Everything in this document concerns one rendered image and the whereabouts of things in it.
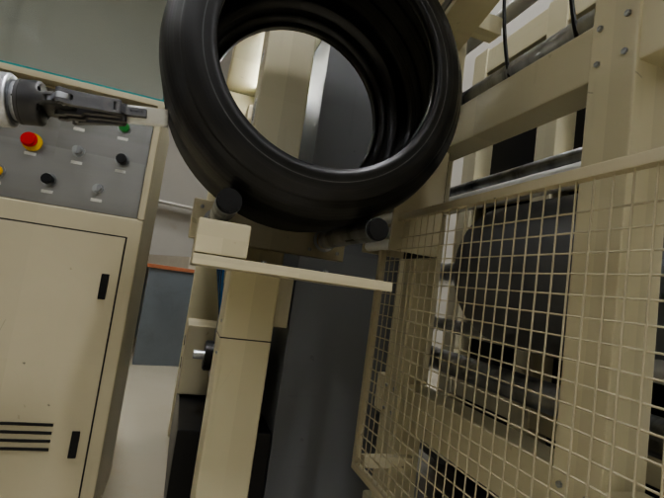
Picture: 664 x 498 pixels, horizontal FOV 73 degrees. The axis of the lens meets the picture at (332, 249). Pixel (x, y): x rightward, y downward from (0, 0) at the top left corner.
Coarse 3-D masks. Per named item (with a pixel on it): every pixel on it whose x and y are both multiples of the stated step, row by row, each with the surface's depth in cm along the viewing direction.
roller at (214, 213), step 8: (224, 192) 76; (232, 192) 76; (216, 200) 75; (224, 200) 76; (232, 200) 76; (240, 200) 76; (216, 208) 78; (224, 208) 76; (232, 208) 76; (208, 216) 98; (216, 216) 85; (224, 216) 80; (232, 216) 84
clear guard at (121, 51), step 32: (0, 0) 126; (32, 0) 128; (64, 0) 131; (96, 0) 134; (128, 0) 137; (160, 0) 139; (0, 32) 126; (32, 32) 128; (64, 32) 131; (96, 32) 133; (128, 32) 136; (32, 64) 128; (64, 64) 130; (96, 64) 133; (128, 64) 136; (160, 96) 138
